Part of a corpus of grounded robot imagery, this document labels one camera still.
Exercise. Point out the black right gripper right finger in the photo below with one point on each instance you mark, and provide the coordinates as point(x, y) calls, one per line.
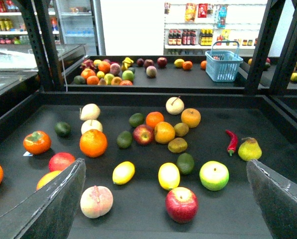
point(276, 196)

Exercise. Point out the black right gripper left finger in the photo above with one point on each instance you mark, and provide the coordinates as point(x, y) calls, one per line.
point(49, 212)

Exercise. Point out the yellow lemon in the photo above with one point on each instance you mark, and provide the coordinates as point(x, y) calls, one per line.
point(123, 173)
point(169, 176)

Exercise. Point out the black fruit shelf tray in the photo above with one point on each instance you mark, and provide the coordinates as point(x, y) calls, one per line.
point(138, 211)

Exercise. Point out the orange front left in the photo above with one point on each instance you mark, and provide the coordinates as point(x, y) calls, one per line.
point(47, 178)

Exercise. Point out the pale peach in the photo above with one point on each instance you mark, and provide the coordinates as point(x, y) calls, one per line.
point(96, 201)

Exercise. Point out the red pomegranate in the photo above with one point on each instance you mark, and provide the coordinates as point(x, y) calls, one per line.
point(60, 161)

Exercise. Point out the white price tag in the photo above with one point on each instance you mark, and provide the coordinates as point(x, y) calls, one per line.
point(28, 154)

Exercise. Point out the yellow green pear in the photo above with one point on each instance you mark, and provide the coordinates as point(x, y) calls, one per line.
point(249, 149)

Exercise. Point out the orange persimmon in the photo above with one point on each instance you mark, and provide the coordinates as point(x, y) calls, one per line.
point(37, 142)

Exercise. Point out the green apple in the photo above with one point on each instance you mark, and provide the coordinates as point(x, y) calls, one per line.
point(214, 175)

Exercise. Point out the red chili pepper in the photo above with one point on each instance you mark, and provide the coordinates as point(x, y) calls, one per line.
point(231, 148)

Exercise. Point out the large orange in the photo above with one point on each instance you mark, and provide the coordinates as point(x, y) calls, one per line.
point(93, 143)

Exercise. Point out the dark green lime left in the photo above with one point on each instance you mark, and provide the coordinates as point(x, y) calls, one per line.
point(62, 129)

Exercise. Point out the red apple front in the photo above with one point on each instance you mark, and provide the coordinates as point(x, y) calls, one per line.
point(181, 205)

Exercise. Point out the green lime front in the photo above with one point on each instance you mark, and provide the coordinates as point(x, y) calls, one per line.
point(124, 139)

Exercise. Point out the dark green avocado front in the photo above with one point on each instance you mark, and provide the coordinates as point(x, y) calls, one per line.
point(185, 163)

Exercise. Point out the white pear back left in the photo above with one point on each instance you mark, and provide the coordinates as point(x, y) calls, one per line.
point(89, 112)

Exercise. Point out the brown kiwi front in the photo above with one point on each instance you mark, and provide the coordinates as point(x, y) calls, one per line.
point(177, 145)

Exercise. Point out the red yellow apple middle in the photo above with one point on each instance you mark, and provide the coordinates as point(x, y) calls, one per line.
point(143, 134)

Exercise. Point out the green lime back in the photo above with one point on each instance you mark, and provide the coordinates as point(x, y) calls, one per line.
point(136, 119)

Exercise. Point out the yellow orange apple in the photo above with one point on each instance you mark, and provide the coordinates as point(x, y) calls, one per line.
point(164, 132)

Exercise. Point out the small orange tangerine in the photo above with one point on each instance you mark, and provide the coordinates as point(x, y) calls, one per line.
point(153, 118)

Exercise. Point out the white pear back right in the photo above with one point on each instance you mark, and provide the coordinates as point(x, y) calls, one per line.
point(174, 105)

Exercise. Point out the pile of fruit far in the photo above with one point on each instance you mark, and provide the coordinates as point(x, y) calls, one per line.
point(106, 72)

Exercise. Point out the blue shopping basket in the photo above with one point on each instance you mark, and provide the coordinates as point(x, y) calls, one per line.
point(222, 65)

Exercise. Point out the black shelf post right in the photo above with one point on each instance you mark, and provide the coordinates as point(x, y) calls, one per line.
point(265, 38)

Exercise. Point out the black shelf post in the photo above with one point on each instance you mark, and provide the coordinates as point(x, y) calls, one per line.
point(38, 25)
point(265, 38)

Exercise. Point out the black shelf post left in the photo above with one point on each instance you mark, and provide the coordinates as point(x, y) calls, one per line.
point(38, 25)

